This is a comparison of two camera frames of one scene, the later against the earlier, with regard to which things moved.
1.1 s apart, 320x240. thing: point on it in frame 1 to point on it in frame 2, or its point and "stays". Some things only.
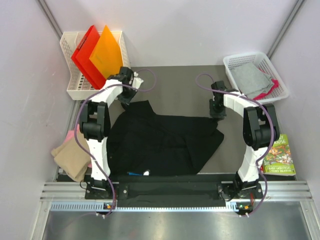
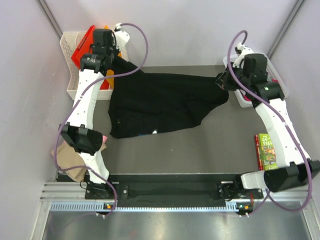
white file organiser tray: (77, 85) stays
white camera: (137, 81) to (121, 37)
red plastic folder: (82, 54) stays
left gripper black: (126, 101) to (115, 53)
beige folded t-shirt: (72, 158) stays
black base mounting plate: (171, 191) stays
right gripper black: (214, 115) to (224, 82)
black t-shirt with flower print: (141, 143) to (142, 103)
